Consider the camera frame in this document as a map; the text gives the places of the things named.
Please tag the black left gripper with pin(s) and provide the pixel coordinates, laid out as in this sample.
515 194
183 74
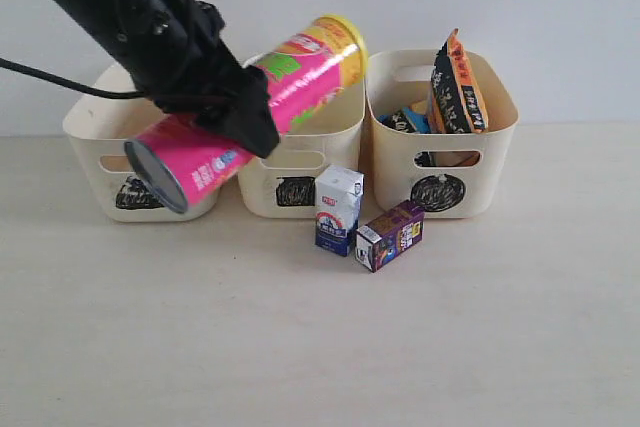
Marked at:
175 56

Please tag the pink chips can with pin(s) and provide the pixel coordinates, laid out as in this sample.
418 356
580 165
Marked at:
181 163

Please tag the blue cookie bag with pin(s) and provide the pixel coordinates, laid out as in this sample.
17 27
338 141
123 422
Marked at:
409 119

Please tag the orange snack bag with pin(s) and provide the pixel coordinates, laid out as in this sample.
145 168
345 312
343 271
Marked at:
457 104

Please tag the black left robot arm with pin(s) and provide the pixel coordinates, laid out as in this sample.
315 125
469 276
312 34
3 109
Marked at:
96 18

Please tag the cream bin square mark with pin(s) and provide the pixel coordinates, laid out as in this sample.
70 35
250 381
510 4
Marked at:
283 185

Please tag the white blue milk carton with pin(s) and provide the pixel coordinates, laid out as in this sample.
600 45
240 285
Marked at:
338 195

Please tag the cream bin triangle mark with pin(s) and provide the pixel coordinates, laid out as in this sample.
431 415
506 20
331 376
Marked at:
97 128

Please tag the purple drink carton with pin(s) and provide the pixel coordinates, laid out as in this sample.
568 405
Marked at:
389 235

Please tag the cream bin circle mark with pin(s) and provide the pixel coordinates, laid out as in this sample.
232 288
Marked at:
450 175

